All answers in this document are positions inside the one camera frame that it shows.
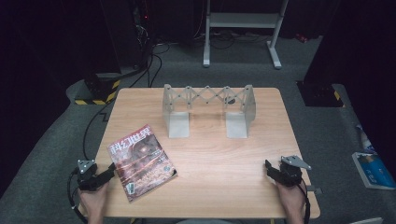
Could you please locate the black cable bundle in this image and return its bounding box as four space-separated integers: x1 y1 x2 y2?
191 28 273 50

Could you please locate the person's left hand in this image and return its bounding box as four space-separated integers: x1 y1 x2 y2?
78 181 110 217

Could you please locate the small red object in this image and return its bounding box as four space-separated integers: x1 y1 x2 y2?
293 33 310 44

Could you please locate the white metal stand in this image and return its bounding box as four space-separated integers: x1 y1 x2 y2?
203 0 290 70

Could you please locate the white plastic bottle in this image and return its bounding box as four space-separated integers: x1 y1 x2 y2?
355 123 378 154

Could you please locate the grey tape strip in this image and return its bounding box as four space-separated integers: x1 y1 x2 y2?
305 185 323 196

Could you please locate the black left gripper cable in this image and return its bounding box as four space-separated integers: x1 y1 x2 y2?
66 167 90 224

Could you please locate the red cover magazine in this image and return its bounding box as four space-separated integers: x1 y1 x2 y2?
106 124 178 203

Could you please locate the black yellow striped stand base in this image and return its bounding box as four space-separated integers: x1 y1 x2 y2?
74 72 121 106
296 80 346 108

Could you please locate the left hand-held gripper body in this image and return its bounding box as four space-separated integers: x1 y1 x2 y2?
76 159 106 191

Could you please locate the blue white packet on floor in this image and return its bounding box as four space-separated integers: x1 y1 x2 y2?
351 151 396 191

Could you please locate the black floor cable pair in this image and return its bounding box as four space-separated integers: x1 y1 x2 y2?
128 42 171 89

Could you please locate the dark equipment tower with wires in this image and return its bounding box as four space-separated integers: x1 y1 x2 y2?
132 1 156 69

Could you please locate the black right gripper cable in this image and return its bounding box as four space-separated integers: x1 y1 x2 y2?
298 180 312 224

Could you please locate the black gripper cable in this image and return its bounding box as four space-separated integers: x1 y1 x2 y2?
298 180 312 224
66 167 90 224

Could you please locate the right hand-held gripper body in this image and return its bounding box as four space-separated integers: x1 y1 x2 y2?
277 155 313 188

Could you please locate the person's right hand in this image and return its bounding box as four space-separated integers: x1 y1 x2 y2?
276 180 308 217

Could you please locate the grey expandable book rack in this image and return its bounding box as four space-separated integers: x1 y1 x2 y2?
162 83 258 140

